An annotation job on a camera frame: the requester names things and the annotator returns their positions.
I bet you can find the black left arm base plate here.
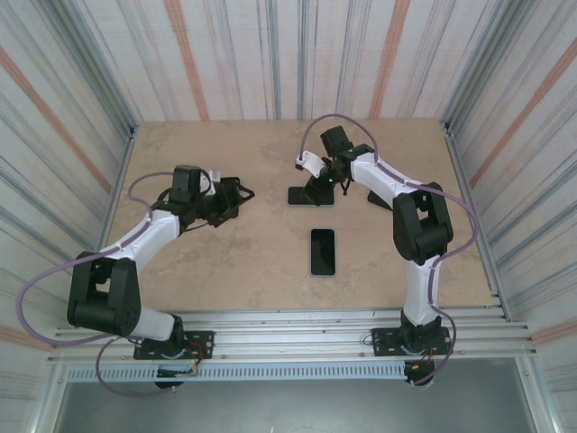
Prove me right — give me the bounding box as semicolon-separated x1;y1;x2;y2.
133;330;215;362

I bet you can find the black phone case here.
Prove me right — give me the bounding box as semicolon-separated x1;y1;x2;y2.
367;191;394;212

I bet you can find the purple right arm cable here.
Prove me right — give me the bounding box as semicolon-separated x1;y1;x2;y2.
298;113;481;389

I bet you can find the aluminium rail frame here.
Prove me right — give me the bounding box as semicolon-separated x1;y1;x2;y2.
47;308;540;364

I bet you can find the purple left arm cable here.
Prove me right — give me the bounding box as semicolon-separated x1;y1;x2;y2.
16;170;181;396

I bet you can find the aluminium side rail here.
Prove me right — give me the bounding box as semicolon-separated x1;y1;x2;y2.
443;120;511;322
78;125;139;328

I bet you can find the black phone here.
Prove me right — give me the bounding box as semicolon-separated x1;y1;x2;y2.
309;227;338;278

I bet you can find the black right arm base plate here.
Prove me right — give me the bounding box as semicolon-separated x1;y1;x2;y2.
370;327;453;358

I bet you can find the perforated grey cable tray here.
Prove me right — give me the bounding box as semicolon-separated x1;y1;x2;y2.
66;364;409;383

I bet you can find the light blue phone case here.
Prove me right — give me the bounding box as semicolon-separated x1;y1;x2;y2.
288;186;337;208

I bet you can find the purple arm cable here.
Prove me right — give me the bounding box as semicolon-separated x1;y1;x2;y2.
298;113;481;389
16;170;181;396

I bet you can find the small circuit board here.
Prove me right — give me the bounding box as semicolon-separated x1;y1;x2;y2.
156;364;200;377

